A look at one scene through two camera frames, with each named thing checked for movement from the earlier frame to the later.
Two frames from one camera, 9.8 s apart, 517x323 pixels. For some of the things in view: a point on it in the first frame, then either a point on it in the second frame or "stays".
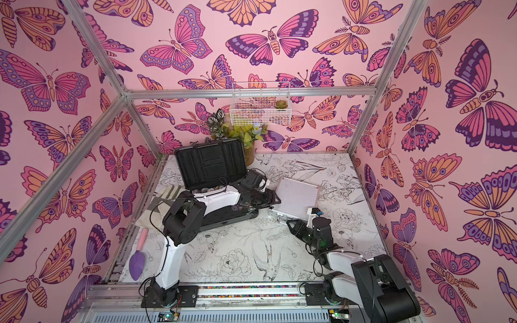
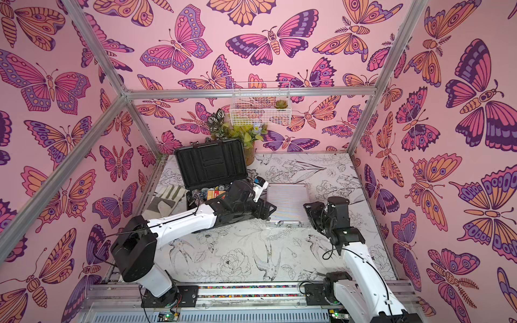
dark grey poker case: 213,165 stays
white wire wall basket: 259,103 stays
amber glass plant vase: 250,153 stays
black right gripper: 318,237 to 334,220
